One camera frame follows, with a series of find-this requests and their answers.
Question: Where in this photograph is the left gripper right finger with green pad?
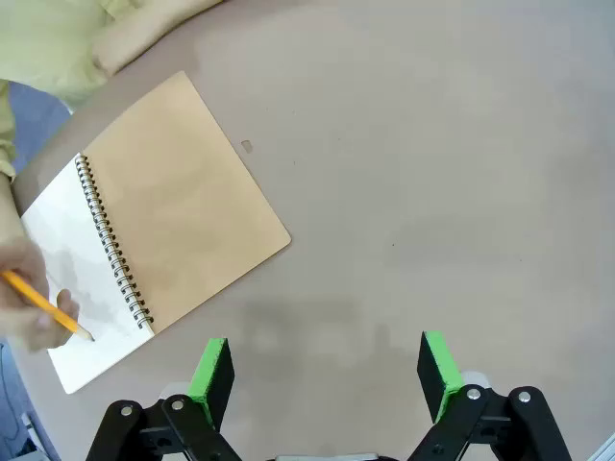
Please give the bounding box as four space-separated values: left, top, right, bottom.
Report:
407 329 573 461

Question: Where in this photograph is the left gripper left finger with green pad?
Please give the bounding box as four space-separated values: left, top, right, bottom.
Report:
86 337 241 461

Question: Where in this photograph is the yellow pencil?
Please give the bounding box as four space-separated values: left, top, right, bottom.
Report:
0 269 96 343

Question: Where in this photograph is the brown cover spiral notebook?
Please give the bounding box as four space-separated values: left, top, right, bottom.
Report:
19 70 293 395

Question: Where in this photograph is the person's left forearm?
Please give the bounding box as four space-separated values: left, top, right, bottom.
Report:
90 0 227 77

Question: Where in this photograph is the person's right hand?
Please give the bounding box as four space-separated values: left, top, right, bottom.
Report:
0 237 82 352

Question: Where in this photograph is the person in yellow shirt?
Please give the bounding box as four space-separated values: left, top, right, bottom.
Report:
0 0 119 182

